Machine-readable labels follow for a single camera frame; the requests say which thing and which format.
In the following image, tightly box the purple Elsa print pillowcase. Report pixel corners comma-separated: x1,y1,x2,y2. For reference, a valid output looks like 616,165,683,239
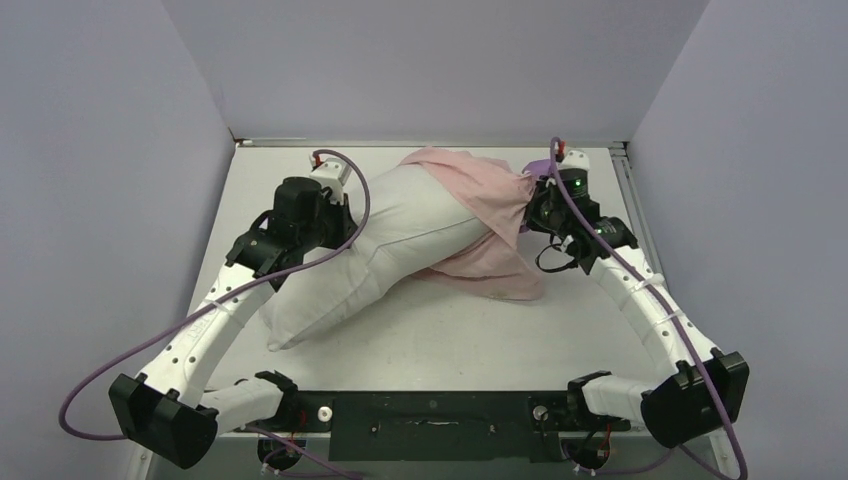
400,147,544,301

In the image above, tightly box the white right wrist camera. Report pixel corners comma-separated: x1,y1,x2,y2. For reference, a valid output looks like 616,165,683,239
551,147,590,180

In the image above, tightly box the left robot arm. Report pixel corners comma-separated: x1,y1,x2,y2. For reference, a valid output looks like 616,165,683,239
108,173,356,469

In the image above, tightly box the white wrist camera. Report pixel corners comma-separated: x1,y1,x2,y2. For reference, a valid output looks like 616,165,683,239
551,147,590,180
309,156,352,205

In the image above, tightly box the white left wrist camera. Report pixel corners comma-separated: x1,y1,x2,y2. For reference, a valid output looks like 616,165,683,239
309,156,352,205

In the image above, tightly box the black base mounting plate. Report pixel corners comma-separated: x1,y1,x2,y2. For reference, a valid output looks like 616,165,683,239
255,391,631,462

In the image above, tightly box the white pillow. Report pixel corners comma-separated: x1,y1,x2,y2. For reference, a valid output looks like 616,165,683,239
256,165,488,351

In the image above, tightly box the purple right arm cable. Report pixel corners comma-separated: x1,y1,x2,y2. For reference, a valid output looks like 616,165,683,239
549,137,750,480

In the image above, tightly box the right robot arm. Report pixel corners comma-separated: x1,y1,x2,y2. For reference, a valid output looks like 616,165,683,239
525,168,750,448

